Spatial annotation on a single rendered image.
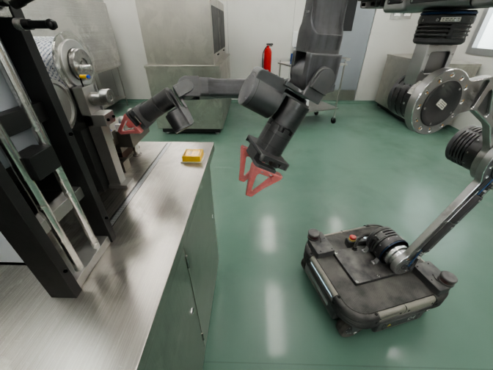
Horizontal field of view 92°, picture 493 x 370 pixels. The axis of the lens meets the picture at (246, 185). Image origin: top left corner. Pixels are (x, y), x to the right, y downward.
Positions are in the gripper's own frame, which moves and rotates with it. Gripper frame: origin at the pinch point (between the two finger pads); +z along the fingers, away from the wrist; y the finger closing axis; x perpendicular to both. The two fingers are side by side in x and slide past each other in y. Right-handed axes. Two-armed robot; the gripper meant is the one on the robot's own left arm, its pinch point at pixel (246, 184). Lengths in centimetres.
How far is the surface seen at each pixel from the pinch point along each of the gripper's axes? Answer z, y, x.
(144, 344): 24.0, 19.8, -12.4
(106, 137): 14.7, -31.4, -29.9
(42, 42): -2, -34, -48
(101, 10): -9, -126, -56
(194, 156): 15.4, -42.1, -1.9
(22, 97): -0.6, -2.3, -39.1
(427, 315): 40, -1, 142
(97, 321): 27.9, 13.9, -19.5
